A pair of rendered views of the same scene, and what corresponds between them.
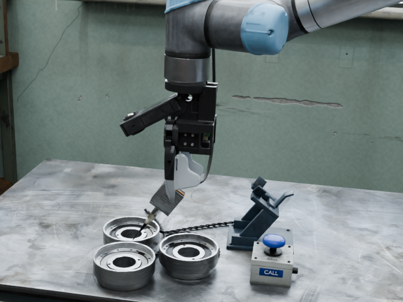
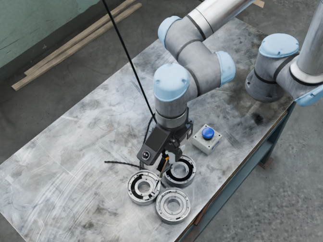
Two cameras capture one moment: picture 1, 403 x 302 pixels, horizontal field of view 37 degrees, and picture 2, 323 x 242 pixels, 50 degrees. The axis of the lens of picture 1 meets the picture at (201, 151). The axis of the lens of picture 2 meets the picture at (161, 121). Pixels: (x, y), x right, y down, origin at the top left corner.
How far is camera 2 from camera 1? 0.97 m
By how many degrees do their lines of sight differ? 55
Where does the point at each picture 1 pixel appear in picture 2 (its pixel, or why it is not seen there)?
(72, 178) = (26, 181)
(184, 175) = not seen: hidden behind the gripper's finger
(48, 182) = (22, 199)
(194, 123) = (185, 131)
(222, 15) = (206, 82)
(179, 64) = (180, 118)
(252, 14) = (224, 71)
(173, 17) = (175, 102)
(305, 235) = not seen: hidden behind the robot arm
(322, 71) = not seen: outside the picture
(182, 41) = (182, 108)
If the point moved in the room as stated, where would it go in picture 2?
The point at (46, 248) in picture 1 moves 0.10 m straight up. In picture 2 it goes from (119, 235) to (115, 225)
